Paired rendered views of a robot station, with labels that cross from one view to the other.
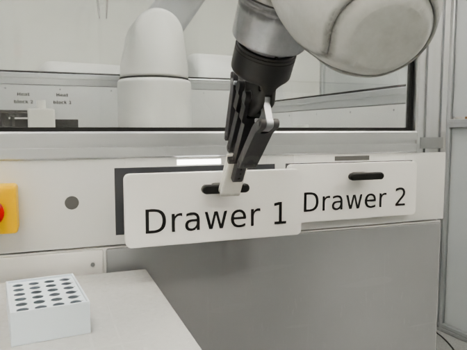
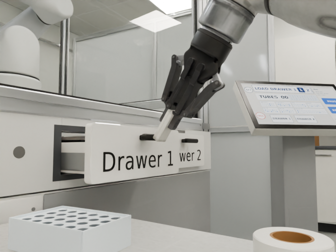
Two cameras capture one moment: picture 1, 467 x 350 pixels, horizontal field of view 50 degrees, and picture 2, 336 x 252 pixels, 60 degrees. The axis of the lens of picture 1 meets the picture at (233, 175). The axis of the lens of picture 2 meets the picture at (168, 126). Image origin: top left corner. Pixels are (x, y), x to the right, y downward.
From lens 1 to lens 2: 0.42 m
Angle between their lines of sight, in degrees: 36
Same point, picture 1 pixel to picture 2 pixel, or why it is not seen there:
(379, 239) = (189, 181)
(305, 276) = (160, 207)
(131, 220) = (94, 160)
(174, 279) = not seen: hidden behind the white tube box
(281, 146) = (149, 120)
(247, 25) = (224, 16)
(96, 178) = (40, 132)
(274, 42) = (238, 30)
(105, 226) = (45, 173)
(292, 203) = (175, 152)
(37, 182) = not seen: outside the picture
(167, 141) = (90, 107)
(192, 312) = not seen: hidden behind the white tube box
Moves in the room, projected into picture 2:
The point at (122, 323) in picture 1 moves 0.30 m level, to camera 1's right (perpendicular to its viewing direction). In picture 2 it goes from (140, 235) to (271, 209)
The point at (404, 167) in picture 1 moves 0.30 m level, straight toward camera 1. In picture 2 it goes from (200, 138) to (243, 135)
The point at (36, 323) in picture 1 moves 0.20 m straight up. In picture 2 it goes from (100, 240) to (103, 62)
